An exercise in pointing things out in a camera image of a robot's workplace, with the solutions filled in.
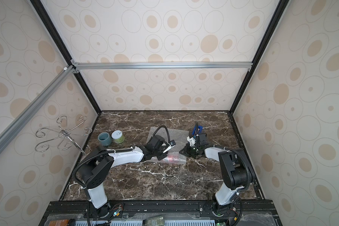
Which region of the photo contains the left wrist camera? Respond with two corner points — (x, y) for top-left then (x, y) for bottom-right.
(162, 140), (176, 153)

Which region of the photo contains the diagonal aluminium rail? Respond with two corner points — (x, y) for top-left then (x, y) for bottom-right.
(0, 66), (73, 154)

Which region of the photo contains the horizontal aluminium rail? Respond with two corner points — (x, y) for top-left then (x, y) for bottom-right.
(74, 61), (253, 70)

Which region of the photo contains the pink wine bottle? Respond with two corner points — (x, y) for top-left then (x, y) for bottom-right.
(160, 154), (186, 164)

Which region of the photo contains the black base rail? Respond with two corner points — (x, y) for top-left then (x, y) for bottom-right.
(39, 200), (282, 226)

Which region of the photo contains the bubble wrap sheet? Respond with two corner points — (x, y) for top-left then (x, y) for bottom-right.
(148, 129), (189, 163)

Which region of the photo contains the metal wire glass rack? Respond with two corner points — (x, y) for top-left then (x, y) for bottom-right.
(34, 115), (93, 155)

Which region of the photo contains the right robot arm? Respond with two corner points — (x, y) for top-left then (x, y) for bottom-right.
(179, 133), (254, 215)

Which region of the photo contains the green white tin can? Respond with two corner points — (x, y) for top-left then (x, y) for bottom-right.
(111, 130), (125, 144)

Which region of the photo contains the teal ceramic cup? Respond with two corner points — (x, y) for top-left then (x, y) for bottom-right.
(98, 132), (112, 147)

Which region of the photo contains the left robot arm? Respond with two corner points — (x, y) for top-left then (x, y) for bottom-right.
(72, 135), (176, 209)

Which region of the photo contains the circuit board with wires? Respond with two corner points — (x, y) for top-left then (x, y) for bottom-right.
(109, 203), (123, 218)

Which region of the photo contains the blue tape dispenser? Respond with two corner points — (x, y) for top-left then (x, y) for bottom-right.
(192, 124), (203, 137)

